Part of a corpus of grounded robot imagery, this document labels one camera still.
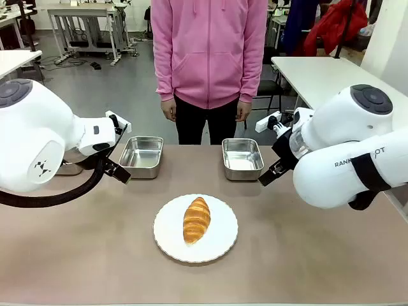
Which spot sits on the grey metal frame desk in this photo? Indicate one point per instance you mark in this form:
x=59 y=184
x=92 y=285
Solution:
x=83 y=12

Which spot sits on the white cluttered desk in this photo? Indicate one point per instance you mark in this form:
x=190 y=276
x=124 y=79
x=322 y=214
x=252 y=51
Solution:
x=12 y=14

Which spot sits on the white scalloped round plate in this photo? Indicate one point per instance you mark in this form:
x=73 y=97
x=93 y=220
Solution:
x=220 y=236

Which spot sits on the dark blue hanging garment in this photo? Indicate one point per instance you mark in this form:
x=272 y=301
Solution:
x=296 y=25

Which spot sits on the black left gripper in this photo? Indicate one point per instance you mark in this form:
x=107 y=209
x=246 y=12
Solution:
x=102 y=163

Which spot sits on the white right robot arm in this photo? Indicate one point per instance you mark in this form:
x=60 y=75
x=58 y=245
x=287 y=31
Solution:
x=334 y=185

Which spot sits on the person's left hand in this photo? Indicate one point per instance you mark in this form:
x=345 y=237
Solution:
x=243 y=111

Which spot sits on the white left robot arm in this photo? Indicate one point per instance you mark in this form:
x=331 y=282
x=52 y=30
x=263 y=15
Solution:
x=32 y=127

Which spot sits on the black trousers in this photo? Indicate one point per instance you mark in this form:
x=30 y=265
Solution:
x=191 y=124

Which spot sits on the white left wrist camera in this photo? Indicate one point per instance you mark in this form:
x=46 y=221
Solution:
x=124 y=123

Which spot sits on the golden brown croissant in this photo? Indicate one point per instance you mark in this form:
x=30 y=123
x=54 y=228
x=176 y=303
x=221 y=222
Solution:
x=196 y=220

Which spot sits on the person's right hand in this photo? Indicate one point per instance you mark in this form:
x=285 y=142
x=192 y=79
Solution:
x=169 y=111

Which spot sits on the shiny steel rectangular container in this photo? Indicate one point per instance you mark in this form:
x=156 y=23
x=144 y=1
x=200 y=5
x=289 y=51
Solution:
x=242 y=159
x=140 y=156
x=68 y=169

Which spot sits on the black office chair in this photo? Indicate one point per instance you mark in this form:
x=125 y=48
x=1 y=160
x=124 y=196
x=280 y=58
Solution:
x=269 y=86

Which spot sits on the black stand pole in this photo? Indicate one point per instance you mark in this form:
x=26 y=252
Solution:
x=28 y=28

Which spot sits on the large white table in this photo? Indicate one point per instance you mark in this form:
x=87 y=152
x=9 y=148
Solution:
x=318 y=73

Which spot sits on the person's right forearm pink sleeve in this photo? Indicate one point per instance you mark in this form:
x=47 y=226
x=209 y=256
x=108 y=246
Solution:
x=164 y=79

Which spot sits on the red jacket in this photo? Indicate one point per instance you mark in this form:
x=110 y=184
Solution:
x=334 y=25

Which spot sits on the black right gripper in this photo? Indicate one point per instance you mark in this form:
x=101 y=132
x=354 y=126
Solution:
x=285 y=148

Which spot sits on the thin black pole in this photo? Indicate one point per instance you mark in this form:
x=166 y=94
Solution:
x=343 y=32

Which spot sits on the person's left forearm pink sleeve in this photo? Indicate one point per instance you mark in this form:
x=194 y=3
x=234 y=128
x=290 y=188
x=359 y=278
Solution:
x=253 y=79

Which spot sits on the pink zip hoodie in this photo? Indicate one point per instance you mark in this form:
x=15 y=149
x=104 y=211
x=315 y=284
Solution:
x=207 y=48

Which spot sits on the small white table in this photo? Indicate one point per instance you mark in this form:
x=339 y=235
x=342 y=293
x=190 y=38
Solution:
x=16 y=60

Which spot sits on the black foot pedal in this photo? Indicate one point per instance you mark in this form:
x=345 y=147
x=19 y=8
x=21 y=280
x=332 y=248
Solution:
x=95 y=66

